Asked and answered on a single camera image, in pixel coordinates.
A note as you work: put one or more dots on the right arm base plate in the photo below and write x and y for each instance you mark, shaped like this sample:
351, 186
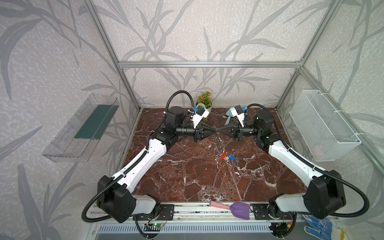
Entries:
263, 211

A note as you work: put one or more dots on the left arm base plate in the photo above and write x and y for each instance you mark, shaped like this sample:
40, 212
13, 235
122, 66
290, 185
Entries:
164, 212

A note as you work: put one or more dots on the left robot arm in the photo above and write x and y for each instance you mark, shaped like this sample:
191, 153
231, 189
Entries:
115, 199

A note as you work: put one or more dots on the teal toy trowel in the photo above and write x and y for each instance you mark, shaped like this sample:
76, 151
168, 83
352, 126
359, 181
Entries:
230, 114

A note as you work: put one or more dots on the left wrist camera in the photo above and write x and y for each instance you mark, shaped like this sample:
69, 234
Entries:
199, 113

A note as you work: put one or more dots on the white wire basket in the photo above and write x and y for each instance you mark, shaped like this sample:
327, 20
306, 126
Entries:
326, 133

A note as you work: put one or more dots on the blue dotted work glove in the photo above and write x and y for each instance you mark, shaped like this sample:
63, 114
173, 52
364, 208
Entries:
322, 229

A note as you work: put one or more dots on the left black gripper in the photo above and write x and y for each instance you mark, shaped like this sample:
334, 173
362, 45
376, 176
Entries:
197, 133

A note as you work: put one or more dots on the potted artificial flowers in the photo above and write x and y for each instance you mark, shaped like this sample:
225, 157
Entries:
204, 100

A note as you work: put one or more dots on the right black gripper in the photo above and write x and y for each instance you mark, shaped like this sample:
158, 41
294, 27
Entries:
236, 132

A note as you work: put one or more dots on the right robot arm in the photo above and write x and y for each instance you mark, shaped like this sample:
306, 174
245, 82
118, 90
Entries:
325, 189

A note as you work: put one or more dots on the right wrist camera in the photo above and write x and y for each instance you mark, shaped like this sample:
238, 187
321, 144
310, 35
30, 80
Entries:
240, 114

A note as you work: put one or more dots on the clear plastic wall shelf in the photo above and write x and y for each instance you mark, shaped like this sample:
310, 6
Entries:
77, 140

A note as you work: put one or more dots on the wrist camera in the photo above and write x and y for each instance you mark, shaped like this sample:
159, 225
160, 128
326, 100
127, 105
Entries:
240, 114
199, 113

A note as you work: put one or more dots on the green circuit board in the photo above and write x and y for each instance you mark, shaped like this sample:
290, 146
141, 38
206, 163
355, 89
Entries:
154, 226

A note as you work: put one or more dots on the purple toy shovel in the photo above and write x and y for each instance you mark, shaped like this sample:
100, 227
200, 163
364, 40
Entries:
239, 210

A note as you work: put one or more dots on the red tagged key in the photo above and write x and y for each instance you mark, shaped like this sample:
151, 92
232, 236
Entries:
224, 156

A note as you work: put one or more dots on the blue tagged key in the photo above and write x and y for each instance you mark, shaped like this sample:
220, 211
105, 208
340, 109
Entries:
234, 159

